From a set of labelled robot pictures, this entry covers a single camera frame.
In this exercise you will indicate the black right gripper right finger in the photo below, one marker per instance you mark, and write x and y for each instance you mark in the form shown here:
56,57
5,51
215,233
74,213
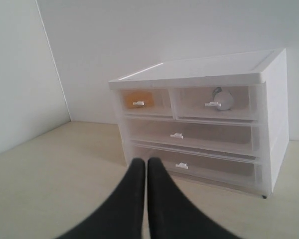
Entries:
171,214

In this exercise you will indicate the yellow cheese wedge toy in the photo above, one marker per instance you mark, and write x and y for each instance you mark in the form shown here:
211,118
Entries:
138,99

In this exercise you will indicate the white pill bottle blue label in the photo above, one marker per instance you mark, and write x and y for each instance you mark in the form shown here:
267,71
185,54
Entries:
222,99

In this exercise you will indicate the clear plastic bin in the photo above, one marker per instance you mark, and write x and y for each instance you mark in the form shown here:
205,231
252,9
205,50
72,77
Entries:
204,165
224,138

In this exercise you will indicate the white plastic drawer cabinet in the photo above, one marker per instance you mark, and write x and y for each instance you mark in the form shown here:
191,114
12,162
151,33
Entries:
266,69

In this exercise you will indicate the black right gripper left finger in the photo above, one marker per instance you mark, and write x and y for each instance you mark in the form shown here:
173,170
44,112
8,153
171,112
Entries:
121,215

